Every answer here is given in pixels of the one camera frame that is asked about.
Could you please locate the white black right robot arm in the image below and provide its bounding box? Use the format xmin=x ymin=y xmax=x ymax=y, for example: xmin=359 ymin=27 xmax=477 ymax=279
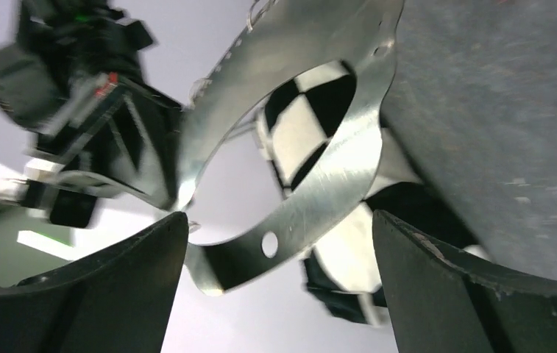
xmin=0 ymin=1 xmax=182 ymax=228

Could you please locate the black white checkered pillow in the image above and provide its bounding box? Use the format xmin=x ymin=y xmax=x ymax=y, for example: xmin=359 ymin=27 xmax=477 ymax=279
xmin=255 ymin=61 xmax=487 ymax=327

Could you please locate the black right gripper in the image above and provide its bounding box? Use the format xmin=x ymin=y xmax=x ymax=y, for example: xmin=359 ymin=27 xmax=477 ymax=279
xmin=17 ymin=73 xmax=182 ymax=228

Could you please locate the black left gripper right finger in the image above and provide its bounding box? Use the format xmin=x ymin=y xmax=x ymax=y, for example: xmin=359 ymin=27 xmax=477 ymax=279
xmin=373 ymin=211 xmax=557 ymax=352

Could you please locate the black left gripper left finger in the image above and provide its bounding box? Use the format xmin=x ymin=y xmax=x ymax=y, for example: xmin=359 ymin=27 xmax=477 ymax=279
xmin=0 ymin=213 xmax=188 ymax=353

